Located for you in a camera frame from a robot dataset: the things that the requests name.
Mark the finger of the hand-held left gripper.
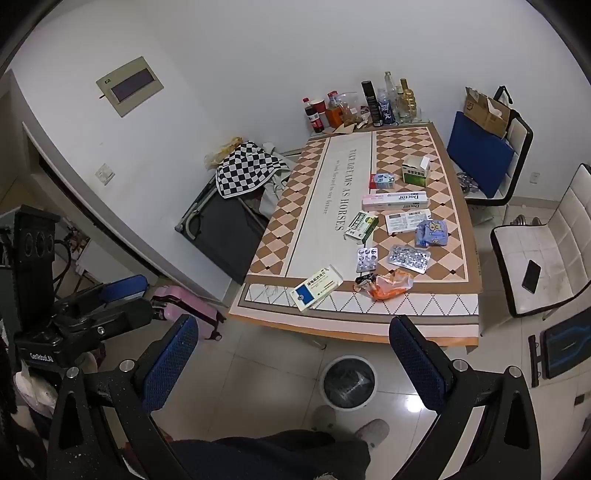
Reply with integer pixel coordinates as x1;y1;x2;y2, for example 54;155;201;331
53;301;155;343
54;275;150;319

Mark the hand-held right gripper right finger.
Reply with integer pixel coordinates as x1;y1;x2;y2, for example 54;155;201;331
389;315;543;480

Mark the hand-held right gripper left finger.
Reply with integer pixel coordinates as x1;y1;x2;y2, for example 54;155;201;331
46;314;199;480

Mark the round trash bin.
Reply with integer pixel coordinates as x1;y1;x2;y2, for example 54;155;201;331
320;355;378;411

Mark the grey medicine box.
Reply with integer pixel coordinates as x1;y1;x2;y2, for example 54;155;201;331
385;209;432;235

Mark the pink striped tube box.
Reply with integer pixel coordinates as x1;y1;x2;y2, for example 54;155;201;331
361;191;428;213

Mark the pink suitcase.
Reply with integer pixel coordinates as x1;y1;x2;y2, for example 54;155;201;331
150;285;227;342

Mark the orange plastic wrapper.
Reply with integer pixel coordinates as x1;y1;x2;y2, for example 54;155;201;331
353;269;415;302

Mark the grey slipper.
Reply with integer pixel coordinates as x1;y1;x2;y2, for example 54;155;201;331
355;418;390;450
311;405;340;432

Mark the large blister pack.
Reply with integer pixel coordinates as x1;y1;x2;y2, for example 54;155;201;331
387;244;431;274

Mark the small blister pack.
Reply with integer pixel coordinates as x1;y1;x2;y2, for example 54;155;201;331
353;247;378;273

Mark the white cloth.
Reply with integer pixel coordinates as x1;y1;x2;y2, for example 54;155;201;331
13;355;99;418

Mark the blue white medicine box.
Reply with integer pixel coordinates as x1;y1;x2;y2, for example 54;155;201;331
291;264;344;312

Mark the blue tissue packet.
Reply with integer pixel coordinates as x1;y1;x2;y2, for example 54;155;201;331
414;219;450;247

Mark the black phone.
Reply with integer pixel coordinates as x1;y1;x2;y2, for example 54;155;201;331
522;259;542;294

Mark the green medicine box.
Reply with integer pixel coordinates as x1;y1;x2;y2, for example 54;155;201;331
344;211;380;245

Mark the black blue mat device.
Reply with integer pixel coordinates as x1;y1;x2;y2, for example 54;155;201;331
529;318;591;386

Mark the person's leg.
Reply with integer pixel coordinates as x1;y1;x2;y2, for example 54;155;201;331
157;429;372;480

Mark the yellow plastic bag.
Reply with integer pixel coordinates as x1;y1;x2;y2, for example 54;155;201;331
204;137;245;169

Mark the checkered cloth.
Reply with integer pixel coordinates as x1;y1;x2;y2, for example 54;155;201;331
215;142;291;200

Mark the beige electrical panel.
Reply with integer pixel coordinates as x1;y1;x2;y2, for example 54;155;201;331
96;56;165;118

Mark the green white box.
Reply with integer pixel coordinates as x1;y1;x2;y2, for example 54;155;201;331
401;156;432;188

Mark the white quilted chair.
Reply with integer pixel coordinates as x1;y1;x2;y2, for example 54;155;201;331
489;162;591;318

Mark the patterned tablecloth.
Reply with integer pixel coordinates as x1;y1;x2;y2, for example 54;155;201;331
229;121;483;347

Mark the black framed white chair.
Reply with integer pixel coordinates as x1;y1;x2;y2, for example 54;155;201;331
455;85;534;206

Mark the blue labelled bottle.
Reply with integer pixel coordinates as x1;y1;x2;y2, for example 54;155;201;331
376;95;398;125

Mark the gold capped bottle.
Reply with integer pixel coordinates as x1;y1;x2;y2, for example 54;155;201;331
398;78;419;123

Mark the cardboard box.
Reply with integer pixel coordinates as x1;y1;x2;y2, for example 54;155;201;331
464;87;512;139

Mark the cola bottle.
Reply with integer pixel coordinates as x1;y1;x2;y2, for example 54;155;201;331
303;97;326;134

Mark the clear snack bag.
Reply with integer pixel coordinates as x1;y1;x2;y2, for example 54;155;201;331
339;91;365;124

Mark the black spray can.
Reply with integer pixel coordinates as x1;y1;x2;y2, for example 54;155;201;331
361;80;384;127

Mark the orange jar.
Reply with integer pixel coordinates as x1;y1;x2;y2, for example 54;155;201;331
325;92;345;127

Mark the clear glass bottle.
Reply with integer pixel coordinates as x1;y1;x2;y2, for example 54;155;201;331
382;71;399;116

